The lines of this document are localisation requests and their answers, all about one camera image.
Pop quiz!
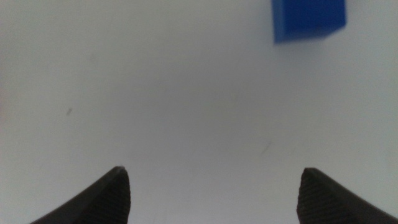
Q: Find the blue cube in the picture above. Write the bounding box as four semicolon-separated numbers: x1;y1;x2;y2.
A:
271;0;347;45

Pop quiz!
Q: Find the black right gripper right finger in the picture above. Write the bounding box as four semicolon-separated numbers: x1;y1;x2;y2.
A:
296;167;398;224

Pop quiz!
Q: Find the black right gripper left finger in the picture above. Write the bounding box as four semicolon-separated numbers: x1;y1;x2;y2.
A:
29;166;131;224

